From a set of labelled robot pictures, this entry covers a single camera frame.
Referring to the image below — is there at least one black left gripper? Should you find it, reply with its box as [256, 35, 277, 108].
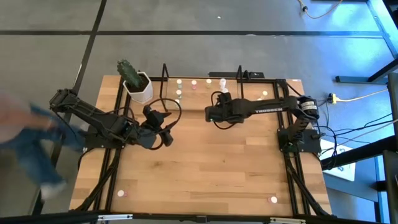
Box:
[142, 105, 172, 133]

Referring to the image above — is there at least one black left wrist camera cable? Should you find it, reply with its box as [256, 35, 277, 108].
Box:
[148, 98, 183, 151]

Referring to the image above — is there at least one black gantry beam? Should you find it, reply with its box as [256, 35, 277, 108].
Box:
[0, 210, 398, 224]

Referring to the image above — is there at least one grey floor cable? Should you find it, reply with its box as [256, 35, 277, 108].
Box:
[337, 118, 398, 141]

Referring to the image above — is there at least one white planter pot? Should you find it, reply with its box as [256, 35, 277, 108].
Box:
[123, 71, 154, 104]

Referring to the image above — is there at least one tan floor cable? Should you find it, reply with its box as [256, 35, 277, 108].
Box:
[297, 0, 345, 19]

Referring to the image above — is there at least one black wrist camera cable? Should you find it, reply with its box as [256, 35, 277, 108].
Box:
[148, 98, 183, 151]
[210, 89, 239, 131]

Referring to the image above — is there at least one silver metal bracket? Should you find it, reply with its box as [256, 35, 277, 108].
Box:
[269, 217, 306, 224]
[97, 213, 134, 222]

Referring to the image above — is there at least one black neighbouring station frame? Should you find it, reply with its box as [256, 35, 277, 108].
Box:
[320, 57, 398, 224]

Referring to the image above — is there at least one person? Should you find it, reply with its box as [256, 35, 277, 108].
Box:
[0, 90, 88, 200]

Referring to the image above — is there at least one black aluminium table frame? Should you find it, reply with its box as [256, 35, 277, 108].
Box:
[70, 74, 333, 218]

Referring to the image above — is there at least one black floor cable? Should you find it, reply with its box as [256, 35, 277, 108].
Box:
[320, 112, 394, 162]

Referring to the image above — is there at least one yellow plug power cable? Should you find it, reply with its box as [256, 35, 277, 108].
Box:
[329, 88, 389, 105]

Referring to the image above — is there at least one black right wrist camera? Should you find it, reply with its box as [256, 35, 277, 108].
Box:
[204, 105, 220, 123]

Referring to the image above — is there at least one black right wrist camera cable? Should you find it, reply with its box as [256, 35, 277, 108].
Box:
[210, 89, 239, 131]

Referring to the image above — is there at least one white floor box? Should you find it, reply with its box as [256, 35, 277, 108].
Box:
[320, 139, 357, 182]

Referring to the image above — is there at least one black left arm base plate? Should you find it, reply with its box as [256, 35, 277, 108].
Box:
[77, 123, 129, 150]

